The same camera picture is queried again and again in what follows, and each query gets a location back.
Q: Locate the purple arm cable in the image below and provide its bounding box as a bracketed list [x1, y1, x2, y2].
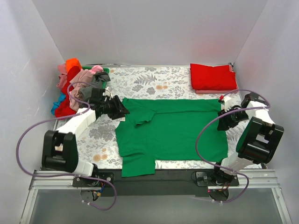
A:
[195, 89, 271, 203]
[15, 81, 117, 211]

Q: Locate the green laundry basket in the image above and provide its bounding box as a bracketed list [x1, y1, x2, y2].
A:
[82, 65, 111, 84]

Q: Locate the folded red t shirt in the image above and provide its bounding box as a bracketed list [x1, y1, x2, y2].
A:
[190, 63, 237, 91]

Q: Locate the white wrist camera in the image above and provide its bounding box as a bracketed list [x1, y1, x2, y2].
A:
[103, 86, 114, 99]
[219, 96, 234, 112]

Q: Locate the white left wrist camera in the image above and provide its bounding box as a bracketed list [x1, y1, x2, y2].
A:
[103, 86, 114, 99]

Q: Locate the grey t shirt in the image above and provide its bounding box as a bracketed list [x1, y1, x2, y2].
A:
[79, 71, 111, 102]

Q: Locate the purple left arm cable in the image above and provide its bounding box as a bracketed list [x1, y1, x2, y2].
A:
[15, 81, 117, 211]

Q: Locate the aluminium frame rail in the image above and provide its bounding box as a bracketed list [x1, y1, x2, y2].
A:
[21, 169, 291, 224]

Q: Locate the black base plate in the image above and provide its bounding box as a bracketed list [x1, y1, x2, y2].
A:
[72, 169, 239, 198]

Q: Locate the floral patterned table mat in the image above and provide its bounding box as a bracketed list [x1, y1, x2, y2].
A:
[46, 66, 262, 170]

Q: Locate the crumpled red t shirt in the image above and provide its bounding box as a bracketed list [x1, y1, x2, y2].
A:
[55, 66, 81, 117]

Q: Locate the blue t shirt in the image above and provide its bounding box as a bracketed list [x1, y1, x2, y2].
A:
[51, 92, 66, 115]

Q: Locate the green t shirt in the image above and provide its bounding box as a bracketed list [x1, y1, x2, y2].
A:
[115, 98, 221, 177]

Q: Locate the orange t shirt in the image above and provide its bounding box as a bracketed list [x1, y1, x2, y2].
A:
[65, 58, 82, 72]

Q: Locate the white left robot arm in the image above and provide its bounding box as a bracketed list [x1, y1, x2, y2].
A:
[42, 88, 129, 187]

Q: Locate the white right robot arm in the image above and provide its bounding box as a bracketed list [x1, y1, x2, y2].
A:
[211, 92, 285, 186]

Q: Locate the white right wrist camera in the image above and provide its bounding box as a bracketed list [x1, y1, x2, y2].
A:
[219, 96, 234, 112]

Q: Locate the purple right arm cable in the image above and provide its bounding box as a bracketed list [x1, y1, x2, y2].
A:
[195, 89, 271, 203]

